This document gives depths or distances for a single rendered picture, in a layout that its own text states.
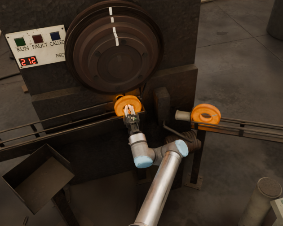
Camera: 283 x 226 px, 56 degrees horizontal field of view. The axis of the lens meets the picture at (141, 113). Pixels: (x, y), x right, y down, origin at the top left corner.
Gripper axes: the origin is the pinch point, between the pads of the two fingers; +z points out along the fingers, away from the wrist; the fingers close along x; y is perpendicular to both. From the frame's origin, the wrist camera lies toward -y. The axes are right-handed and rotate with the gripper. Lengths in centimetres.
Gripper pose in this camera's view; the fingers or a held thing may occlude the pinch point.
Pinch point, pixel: (127, 106)
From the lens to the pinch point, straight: 154.3
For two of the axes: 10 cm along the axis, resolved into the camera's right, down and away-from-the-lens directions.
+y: 0.3, -4.7, -8.8
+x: -9.7, 2.1, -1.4
